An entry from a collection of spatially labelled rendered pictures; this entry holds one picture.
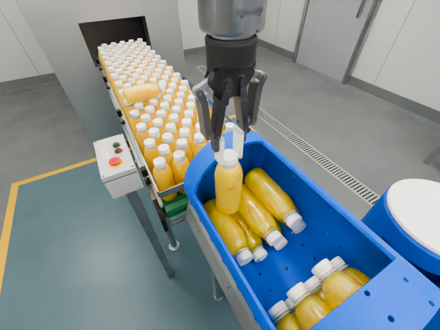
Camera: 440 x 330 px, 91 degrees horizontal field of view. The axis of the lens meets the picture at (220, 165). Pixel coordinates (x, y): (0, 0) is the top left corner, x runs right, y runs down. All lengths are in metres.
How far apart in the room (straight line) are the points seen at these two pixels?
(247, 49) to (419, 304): 0.40
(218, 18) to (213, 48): 0.04
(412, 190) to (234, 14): 0.75
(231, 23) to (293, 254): 0.56
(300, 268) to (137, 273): 1.29
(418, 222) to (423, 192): 0.13
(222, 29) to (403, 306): 0.42
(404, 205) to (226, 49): 0.68
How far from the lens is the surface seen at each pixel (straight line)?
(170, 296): 1.64
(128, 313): 1.69
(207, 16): 0.31
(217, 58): 0.33
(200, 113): 0.36
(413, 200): 0.86
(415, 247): 0.78
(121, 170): 0.71
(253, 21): 0.32
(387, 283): 0.41
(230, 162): 0.44
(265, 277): 0.63
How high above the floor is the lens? 1.56
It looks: 44 degrees down
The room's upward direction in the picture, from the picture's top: 1 degrees counter-clockwise
